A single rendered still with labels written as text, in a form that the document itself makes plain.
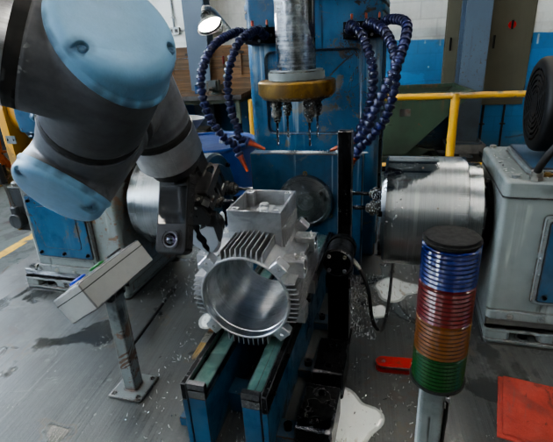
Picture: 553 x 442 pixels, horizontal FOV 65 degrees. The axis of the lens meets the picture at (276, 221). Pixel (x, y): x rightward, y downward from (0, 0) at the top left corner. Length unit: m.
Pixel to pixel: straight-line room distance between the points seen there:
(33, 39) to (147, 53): 0.07
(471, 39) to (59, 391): 5.58
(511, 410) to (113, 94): 0.80
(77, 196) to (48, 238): 0.87
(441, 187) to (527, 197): 0.16
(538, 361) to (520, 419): 0.19
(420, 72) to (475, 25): 0.80
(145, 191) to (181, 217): 0.51
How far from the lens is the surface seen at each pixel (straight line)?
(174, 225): 0.61
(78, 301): 0.77
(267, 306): 0.87
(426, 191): 0.94
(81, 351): 1.11
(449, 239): 0.48
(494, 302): 1.02
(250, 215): 0.77
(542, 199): 0.94
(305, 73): 1.00
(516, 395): 0.95
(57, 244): 1.29
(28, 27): 0.34
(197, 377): 0.76
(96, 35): 0.33
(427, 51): 6.20
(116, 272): 0.80
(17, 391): 1.06
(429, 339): 0.53
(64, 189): 0.43
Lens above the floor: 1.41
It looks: 22 degrees down
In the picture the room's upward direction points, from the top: 3 degrees counter-clockwise
